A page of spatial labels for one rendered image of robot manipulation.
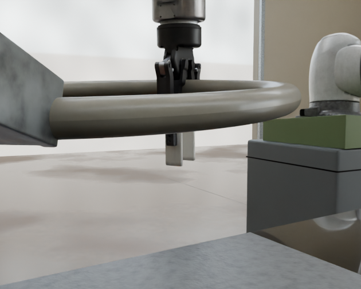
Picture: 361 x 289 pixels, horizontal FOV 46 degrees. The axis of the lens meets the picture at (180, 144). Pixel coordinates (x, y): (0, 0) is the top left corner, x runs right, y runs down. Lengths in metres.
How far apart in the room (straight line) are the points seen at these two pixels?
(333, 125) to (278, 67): 5.27
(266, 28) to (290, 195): 5.18
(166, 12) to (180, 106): 0.41
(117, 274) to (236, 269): 0.06
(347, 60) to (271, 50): 5.03
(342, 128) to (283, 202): 0.31
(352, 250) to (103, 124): 0.18
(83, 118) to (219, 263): 0.13
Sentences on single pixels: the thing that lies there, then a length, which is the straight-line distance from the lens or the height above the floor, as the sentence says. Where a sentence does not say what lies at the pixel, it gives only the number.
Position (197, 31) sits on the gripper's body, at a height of 1.03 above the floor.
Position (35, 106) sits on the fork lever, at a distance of 0.29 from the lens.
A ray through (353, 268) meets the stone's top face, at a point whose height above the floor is 0.83.
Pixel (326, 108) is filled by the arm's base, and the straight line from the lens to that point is 1.41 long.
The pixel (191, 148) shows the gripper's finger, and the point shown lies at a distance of 0.76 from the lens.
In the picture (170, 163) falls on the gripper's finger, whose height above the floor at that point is 0.82.
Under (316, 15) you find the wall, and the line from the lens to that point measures 7.08.
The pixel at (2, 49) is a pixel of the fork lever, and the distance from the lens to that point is 0.26.
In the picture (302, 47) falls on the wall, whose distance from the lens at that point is 6.82.
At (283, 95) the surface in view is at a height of 0.92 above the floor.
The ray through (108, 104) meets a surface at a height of 0.91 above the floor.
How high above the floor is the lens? 0.91
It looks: 5 degrees down
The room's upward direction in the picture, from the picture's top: straight up
